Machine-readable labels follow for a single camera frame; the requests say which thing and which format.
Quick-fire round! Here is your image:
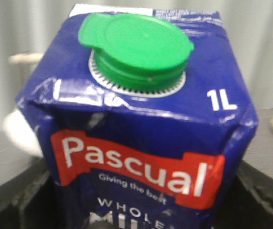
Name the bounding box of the black wire mug rack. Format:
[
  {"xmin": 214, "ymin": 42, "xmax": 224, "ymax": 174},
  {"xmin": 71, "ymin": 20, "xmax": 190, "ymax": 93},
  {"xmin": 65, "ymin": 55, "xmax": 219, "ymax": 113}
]
[{"xmin": 8, "ymin": 52, "xmax": 43, "ymax": 65}]

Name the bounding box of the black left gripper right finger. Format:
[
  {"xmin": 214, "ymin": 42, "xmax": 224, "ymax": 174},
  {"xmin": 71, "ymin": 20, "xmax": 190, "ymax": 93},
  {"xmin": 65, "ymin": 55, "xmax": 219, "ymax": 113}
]
[{"xmin": 213, "ymin": 162, "xmax": 273, "ymax": 229}]

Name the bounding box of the left white enamel mug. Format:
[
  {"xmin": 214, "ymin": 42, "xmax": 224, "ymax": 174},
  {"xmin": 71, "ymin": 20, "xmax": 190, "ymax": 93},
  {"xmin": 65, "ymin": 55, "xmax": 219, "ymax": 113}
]
[{"xmin": 2, "ymin": 108, "xmax": 43, "ymax": 158}]

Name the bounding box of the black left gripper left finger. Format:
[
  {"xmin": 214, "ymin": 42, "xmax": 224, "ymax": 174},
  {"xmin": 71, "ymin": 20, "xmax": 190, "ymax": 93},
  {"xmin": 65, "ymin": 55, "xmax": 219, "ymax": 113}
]
[{"xmin": 0, "ymin": 160, "xmax": 55, "ymax": 229}]

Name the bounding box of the Pascual whole milk carton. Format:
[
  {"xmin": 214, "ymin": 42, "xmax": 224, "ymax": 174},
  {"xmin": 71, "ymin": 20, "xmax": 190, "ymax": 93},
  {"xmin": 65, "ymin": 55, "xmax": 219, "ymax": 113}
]
[{"xmin": 16, "ymin": 4, "xmax": 258, "ymax": 229}]

